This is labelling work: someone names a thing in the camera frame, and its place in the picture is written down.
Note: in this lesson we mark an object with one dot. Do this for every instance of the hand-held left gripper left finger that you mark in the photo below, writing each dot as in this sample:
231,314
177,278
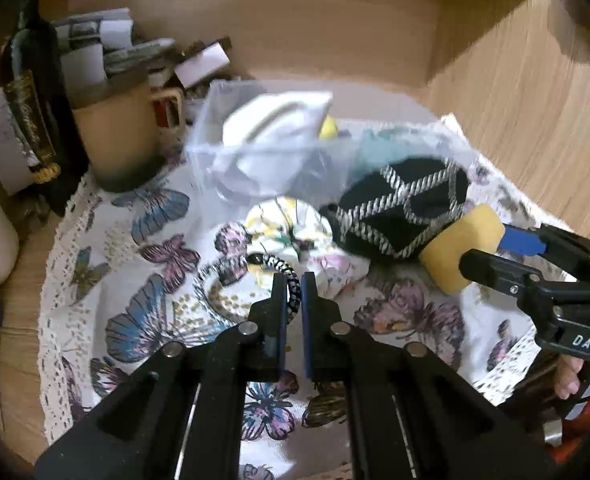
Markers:
279,310

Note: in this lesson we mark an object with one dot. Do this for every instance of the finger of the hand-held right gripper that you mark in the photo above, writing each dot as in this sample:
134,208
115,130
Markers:
495,267
522,241

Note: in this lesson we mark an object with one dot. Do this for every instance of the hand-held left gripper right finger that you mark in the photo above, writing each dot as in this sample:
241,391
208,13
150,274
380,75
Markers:
309,310

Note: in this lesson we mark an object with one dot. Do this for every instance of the yellow sponge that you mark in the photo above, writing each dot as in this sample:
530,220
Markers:
457,252

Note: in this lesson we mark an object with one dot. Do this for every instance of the clear plastic container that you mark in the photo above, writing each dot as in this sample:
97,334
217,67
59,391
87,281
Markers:
210,130

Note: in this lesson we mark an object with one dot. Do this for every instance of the person's right hand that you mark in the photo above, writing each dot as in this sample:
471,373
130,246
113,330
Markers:
570,377

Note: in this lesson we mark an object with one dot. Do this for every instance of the white yellow printed scrunchie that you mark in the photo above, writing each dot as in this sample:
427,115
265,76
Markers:
285,225

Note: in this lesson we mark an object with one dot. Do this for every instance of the butterfly printed tablecloth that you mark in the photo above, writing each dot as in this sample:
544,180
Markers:
125,260

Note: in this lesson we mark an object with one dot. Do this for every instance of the teal cloth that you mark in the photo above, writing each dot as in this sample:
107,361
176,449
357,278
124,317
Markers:
375,147

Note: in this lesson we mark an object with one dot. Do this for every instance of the white cloth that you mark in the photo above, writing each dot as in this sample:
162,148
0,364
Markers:
270,130

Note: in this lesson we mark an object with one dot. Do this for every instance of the small red white box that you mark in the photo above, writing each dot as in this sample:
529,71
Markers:
165,112

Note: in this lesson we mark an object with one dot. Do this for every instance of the beige mug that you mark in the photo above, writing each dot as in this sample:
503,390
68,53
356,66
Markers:
117,135

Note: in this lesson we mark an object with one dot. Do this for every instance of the white card box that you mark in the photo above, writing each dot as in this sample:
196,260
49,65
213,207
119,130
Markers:
202,65

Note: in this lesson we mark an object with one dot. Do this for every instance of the dark glass bottle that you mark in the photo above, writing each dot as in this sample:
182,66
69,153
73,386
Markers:
50,85

